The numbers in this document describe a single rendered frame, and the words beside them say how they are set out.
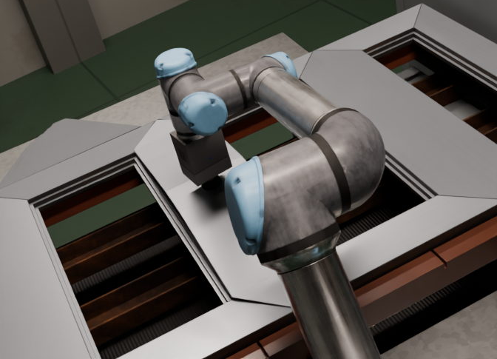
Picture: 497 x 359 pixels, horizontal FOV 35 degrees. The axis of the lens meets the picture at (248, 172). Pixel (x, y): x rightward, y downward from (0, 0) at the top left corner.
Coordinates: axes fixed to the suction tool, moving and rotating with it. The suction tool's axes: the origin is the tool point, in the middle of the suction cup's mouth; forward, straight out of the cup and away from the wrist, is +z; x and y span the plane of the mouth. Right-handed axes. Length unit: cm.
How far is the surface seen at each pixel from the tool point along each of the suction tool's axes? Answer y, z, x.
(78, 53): -45, 81, -249
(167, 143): -1.6, 1.5, -23.8
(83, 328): 36.6, 4.6, 10.7
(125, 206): -10, 87, -124
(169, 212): 9.1, 3.9, -4.8
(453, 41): -73, 3, -5
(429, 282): -17.4, 7.9, 44.2
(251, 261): 5.5, 1.5, 22.4
